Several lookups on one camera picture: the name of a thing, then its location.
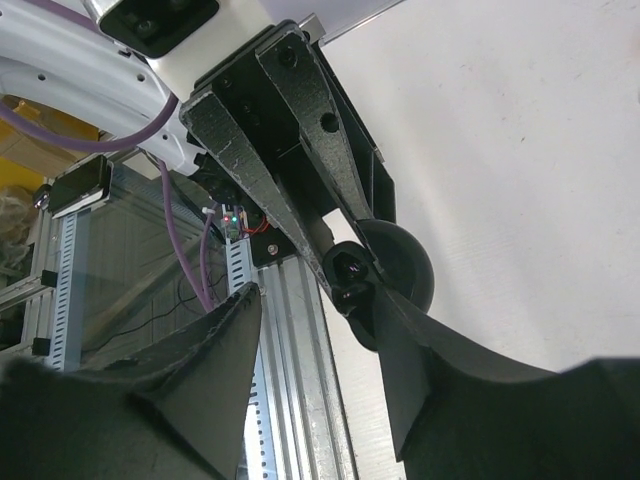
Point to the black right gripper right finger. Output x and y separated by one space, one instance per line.
461 411

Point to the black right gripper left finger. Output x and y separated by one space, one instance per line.
173 410

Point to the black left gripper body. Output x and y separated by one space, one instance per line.
275 118

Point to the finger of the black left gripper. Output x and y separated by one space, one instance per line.
213 126
333 157

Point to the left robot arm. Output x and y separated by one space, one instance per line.
53 53

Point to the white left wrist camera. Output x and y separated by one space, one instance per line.
181 40

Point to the aluminium mounting rail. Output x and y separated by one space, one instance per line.
296 425

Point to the white slotted cable duct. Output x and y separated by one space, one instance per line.
113 286

